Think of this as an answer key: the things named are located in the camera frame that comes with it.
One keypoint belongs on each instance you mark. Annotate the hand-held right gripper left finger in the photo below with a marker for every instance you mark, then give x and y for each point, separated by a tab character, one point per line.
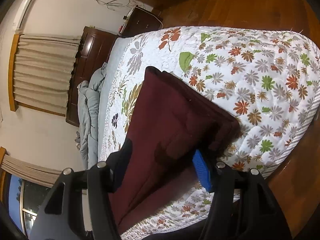
118	166

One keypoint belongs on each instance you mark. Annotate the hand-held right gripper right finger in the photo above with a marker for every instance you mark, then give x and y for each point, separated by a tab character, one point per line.
202	172

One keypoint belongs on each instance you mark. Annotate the maroon pants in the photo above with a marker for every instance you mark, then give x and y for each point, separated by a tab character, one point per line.
162	120

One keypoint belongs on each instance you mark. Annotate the grey rumpled comforter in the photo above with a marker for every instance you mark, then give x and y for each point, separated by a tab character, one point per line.
87	105

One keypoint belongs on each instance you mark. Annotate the beige pleated curtain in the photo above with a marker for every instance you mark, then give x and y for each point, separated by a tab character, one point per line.
42	72
27	171

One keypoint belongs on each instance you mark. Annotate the wooden framed window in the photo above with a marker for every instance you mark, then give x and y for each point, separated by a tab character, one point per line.
22	200

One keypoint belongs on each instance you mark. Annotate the light blue bed sheet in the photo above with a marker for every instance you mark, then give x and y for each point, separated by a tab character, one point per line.
110	62

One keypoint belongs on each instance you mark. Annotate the floral quilted bedspread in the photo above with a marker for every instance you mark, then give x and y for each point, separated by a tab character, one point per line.
250	67

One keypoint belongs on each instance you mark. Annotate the dark wooden headboard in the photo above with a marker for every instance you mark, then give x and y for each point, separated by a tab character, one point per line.
87	50

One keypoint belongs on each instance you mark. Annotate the dark wooden nightstand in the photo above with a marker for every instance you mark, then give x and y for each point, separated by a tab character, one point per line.
142	22

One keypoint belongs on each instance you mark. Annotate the white air conditioner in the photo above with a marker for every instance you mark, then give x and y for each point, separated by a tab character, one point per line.
23	7

